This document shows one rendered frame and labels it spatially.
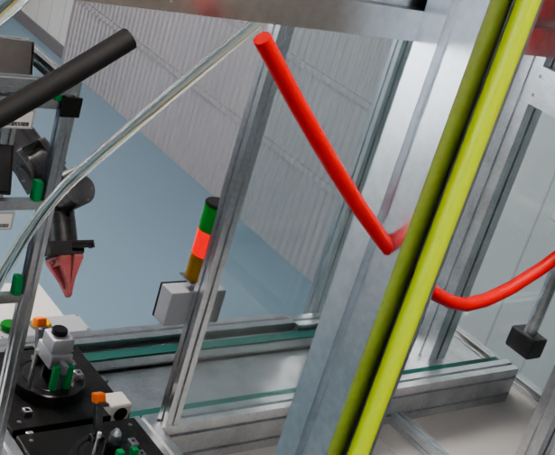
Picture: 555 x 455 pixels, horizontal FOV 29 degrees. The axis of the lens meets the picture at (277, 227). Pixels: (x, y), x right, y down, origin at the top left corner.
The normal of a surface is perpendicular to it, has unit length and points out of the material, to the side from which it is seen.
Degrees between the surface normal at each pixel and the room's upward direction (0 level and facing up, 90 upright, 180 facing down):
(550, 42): 90
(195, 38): 90
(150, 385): 0
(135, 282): 0
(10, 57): 65
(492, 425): 0
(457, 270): 90
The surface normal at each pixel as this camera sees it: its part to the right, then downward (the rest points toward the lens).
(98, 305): 0.27, -0.89
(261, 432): 0.56, 0.47
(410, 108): -0.78, 0.03
